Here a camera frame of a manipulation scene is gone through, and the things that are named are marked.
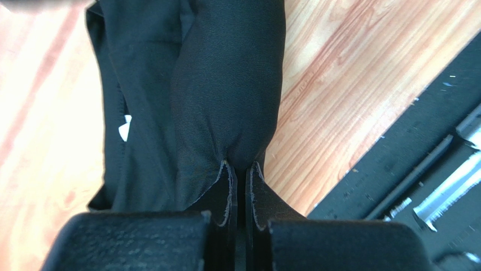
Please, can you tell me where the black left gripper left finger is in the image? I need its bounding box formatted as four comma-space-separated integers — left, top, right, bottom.
187, 161, 238, 270

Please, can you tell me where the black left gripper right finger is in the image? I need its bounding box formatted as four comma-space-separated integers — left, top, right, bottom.
246, 162, 305, 270

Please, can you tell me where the black printed t-shirt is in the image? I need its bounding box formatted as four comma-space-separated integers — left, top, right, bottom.
86, 1, 286, 212

